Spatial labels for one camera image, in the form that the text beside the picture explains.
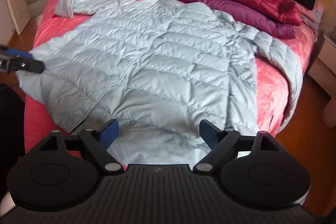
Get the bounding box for light blue down jacket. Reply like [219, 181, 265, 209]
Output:
[17, 0, 303, 166]

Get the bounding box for folded purple down jacket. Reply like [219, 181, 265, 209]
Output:
[178, 0, 297, 40]

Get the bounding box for white bedside table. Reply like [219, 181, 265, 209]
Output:
[307, 33, 335, 97]

